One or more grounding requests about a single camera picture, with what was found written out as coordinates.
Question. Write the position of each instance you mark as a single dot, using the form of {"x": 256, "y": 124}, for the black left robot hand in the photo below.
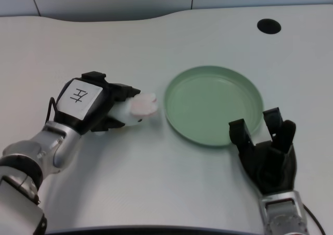
{"x": 86, "y": 102}

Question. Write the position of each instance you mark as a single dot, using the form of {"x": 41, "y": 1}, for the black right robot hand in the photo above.
{"x": 268, "y": 162}

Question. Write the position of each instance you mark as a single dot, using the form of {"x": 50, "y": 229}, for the white rabbit doll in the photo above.
{"x": 138, "y": 109}

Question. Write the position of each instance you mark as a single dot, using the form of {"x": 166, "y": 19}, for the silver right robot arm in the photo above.
{"x": 284, "y": 213}

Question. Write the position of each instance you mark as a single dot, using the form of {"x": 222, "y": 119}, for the green round plate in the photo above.
{"x": 214, "y": 106}

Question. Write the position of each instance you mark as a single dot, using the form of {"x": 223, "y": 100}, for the dark robot torso edge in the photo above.
{"x": 156, "y": 231}

